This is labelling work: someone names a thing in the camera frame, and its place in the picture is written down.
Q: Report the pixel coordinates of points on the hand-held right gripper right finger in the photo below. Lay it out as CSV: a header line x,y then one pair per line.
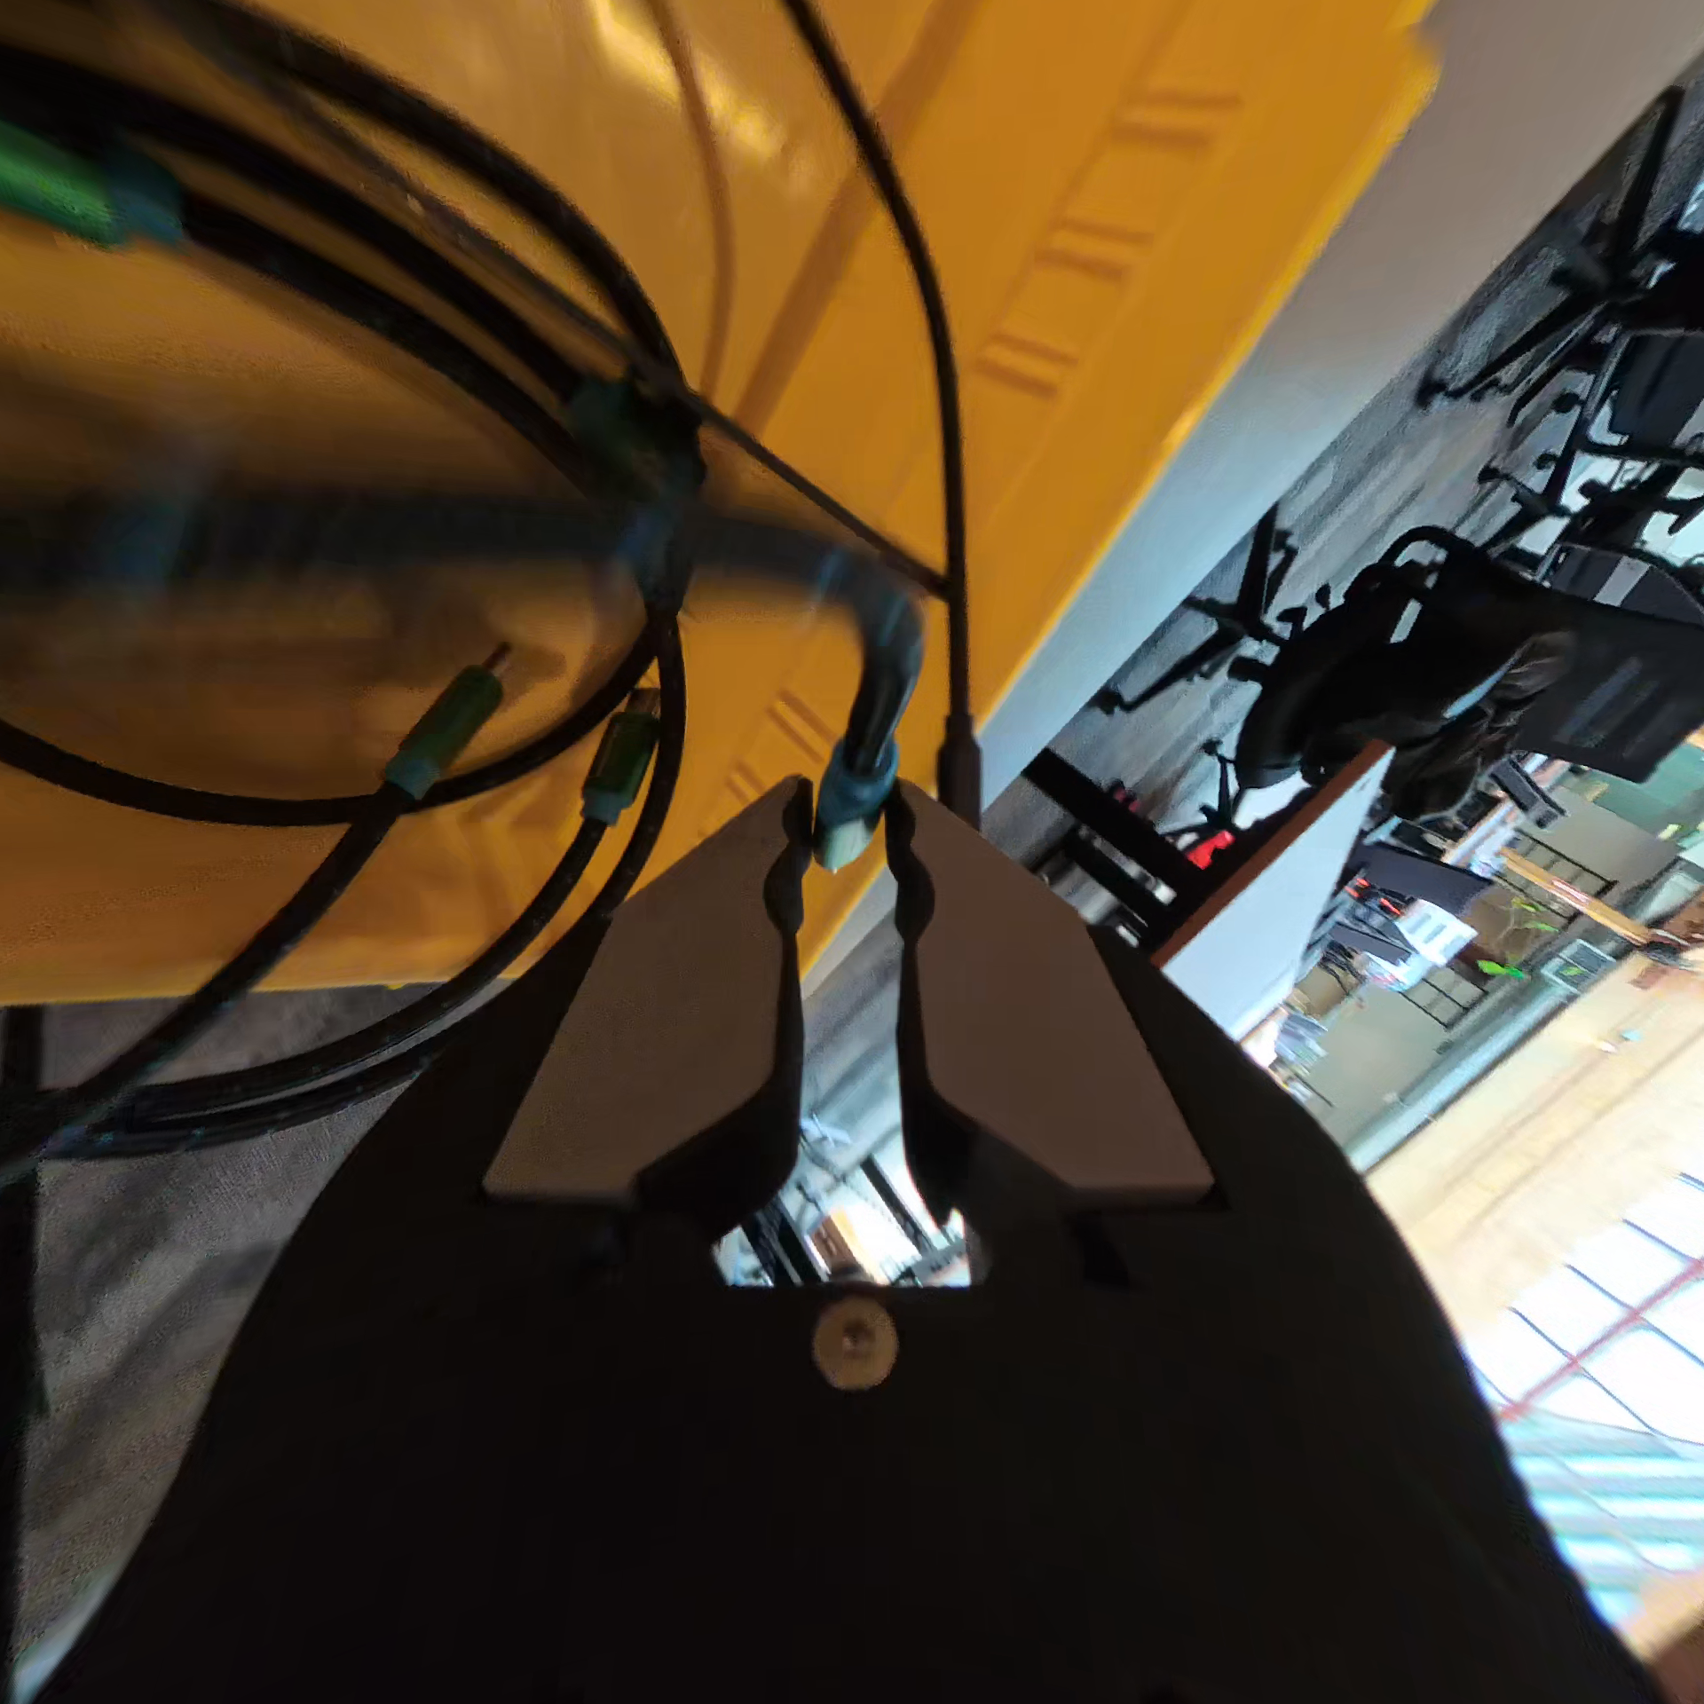
x,y
1052,1038

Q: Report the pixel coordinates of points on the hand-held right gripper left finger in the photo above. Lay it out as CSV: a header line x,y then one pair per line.
x,y
651,1038

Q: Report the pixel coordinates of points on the yellow plastic bin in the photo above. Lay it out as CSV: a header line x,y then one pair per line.
x,y
1133,266

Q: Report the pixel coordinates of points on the orange traffic cone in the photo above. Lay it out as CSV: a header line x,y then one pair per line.
x,y
1205,846

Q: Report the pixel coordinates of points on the wooden edged table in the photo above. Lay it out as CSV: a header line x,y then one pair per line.
x,y
1279,920

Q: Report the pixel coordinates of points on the row of black office chairs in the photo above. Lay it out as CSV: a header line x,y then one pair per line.
x,y
1570,332

